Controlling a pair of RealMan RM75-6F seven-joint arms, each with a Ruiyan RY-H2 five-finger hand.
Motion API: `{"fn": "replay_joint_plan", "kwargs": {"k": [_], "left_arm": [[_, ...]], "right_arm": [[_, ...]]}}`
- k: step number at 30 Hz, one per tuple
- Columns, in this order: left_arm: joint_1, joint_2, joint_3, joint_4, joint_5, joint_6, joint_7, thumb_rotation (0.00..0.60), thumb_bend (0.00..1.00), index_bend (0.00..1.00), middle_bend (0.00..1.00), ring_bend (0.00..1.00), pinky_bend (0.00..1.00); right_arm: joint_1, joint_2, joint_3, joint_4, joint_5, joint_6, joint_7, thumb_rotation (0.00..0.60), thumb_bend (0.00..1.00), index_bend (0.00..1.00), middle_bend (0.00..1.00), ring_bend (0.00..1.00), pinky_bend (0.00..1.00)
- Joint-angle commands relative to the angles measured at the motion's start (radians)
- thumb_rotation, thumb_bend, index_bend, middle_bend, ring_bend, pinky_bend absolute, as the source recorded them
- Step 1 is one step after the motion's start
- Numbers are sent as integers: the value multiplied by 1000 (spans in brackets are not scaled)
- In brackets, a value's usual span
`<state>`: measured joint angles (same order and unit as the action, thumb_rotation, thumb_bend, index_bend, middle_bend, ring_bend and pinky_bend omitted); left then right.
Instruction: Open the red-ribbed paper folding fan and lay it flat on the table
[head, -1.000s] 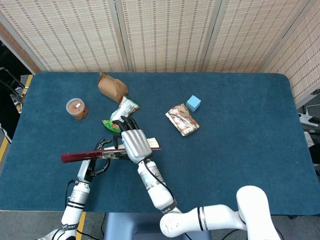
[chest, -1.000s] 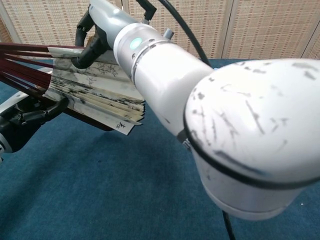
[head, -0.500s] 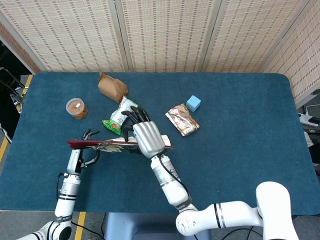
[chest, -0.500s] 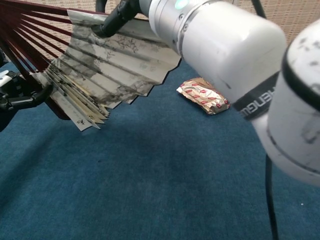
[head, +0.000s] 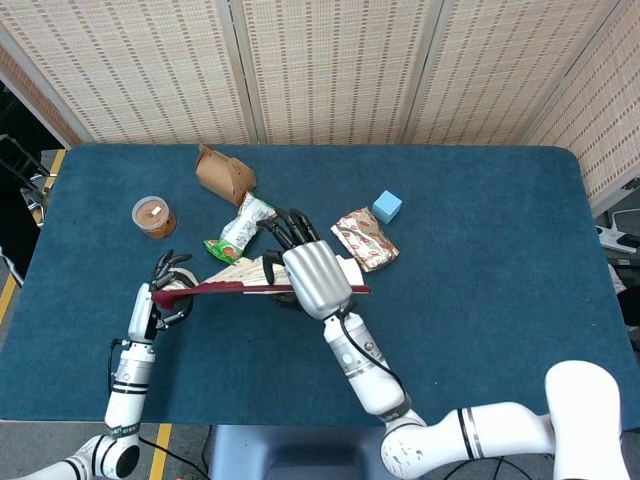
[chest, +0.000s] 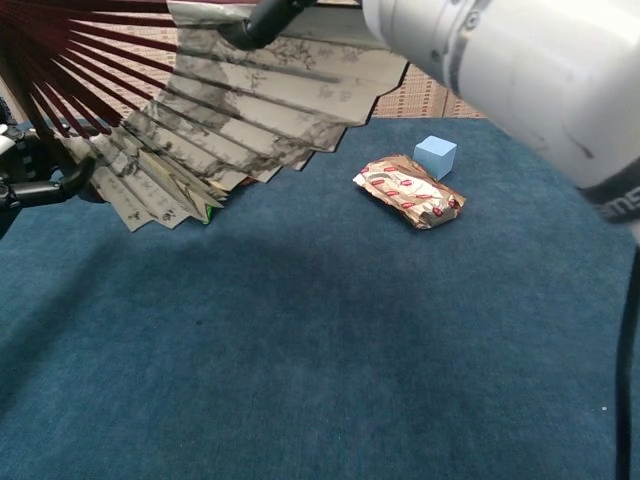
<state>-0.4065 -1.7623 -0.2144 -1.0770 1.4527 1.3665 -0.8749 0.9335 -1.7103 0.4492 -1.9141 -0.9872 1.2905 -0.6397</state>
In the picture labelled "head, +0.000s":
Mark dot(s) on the blue felt table cover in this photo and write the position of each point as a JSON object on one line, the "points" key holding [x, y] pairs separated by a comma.
{"points": [[475, 325]]}

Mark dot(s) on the red patterned snack packet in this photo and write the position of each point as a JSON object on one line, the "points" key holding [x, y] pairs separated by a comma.
{"points": [[365, 240]]}

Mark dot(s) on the light blue cube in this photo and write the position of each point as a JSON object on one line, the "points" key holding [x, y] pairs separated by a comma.
{"points": [[387, 206]]}

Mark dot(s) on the black metal folding frame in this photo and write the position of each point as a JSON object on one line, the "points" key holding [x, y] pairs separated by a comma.
{"points": [[20, 160]]}

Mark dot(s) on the red paper folding fan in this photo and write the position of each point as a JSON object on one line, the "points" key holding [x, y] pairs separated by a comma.
{"points": [[240, 272]]}

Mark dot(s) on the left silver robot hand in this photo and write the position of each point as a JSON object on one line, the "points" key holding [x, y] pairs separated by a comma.
{"points": [[141, 315]]}

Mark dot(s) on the brown kraft gable box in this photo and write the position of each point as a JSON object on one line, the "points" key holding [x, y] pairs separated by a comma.
{"points": [[225, 175]]}

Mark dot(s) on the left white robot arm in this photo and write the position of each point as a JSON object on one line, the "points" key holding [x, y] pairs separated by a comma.
{"points": [[127, 395]]}

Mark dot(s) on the white power strip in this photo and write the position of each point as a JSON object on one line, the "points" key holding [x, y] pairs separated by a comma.
{"points": [[612, 235]]}

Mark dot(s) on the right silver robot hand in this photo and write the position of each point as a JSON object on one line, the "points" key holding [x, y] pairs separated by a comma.
{"points": [[312, 275]]}

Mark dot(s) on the green snack bag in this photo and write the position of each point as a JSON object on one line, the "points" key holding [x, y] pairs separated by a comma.
{"points": [[240, 230]]}

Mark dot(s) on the grey robot torso base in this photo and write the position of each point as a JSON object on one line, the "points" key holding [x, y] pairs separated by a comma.
{"points": [[300, 455]]}

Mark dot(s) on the clear jar of rubber bands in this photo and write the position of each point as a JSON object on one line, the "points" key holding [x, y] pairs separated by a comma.
{"points": [[152, 220]]}

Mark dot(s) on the woven bamboo screen panel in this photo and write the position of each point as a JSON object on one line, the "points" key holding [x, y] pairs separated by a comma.
{"points": [[500, 65], [140, 65], [605, 125], [35, 100], [340, 65]]}

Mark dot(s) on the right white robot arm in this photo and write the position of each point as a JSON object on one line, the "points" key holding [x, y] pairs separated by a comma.
{"points": [[375, 395]]}

